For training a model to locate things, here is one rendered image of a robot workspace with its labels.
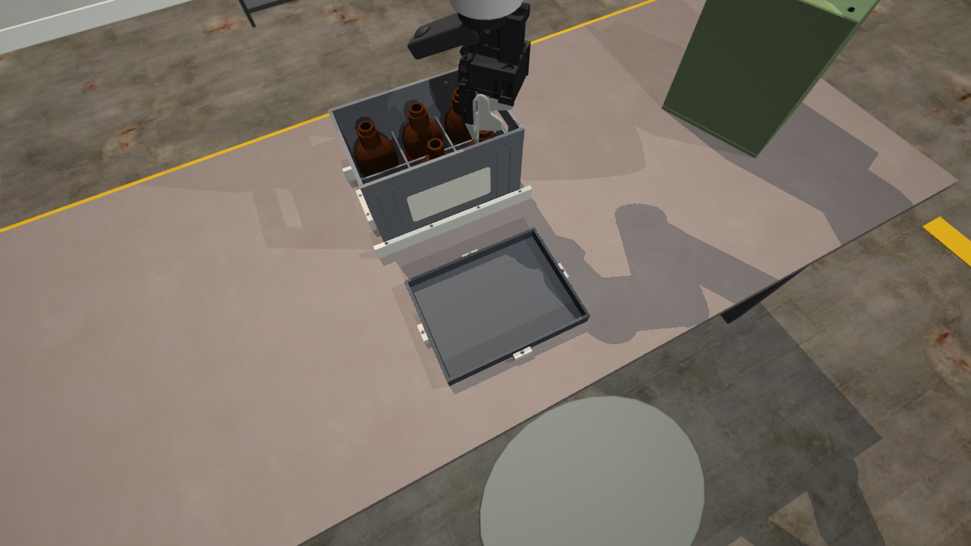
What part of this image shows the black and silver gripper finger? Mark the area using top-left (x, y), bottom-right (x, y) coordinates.
top-left (487, 96), bottom-right (513, 111)
top-left (459, 74), bottom-right (504, 144)

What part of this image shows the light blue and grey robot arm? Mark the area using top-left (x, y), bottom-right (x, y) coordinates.
top-left (407, 0), bottom-right (523, 59)

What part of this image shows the dark grey divided crate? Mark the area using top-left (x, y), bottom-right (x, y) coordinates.
top-left (328, 68), bottom-right (525, 242)

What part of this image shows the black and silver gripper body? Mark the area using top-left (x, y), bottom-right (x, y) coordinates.
top-left (458, 2), bottom-right (531, 106)

